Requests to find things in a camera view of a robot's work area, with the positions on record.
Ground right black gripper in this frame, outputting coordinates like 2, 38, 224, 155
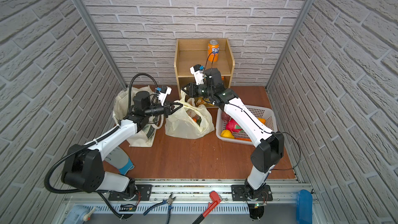
183, 83, 217, 101

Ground cream plastic grocery bag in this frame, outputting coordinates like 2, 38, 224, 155
165, 90, 215, 140

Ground orange carrot toy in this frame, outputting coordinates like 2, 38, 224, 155
192, 116, 201, 124

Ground white floral canvas tote bag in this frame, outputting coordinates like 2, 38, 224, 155
112, 85, 164, 148

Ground yellow chips bag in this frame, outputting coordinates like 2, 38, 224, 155
195, 97, 213, 107

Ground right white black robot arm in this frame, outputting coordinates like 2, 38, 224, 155
182, 64, 284, 199

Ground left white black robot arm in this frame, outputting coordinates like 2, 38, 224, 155
61, 86, 182, 199

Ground wooden shelf unit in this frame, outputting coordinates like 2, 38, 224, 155
174, 38, 235, 100

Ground dark red round fruit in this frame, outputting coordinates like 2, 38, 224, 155
221, 111, 231, 122

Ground orange Fanta can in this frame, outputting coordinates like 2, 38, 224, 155
207, 39, 219, 62

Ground white plastic basket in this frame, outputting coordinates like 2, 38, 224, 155
215, 105, 278, 146

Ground pink dragon fruit toy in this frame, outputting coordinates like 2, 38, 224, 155
226, 118, 243, 133

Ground yellow lemon toy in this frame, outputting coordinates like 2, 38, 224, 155
220, 130, 235, 139

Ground grey blue work glove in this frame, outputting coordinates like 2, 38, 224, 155
105, 146, 134, 175

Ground red black clamp tool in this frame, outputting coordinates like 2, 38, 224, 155
192, 191, 222, 224

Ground blue plastic container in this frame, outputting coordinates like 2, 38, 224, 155
296, 190, 313, 224

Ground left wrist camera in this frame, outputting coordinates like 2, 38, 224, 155
155, 86, 172, 106

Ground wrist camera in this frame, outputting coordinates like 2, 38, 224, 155
155, 86, 172, 106
190, 64, 204, 85

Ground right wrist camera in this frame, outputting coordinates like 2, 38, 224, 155
190, 64, 204, 85

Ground aluminium mounting rail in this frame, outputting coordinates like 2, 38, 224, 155
60, 178, 318, 215

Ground blue handled pliers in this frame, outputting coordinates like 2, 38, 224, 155
142, 193, 177, 224

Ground black corrugated cable hose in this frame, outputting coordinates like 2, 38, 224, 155
44, 73, 159, 194

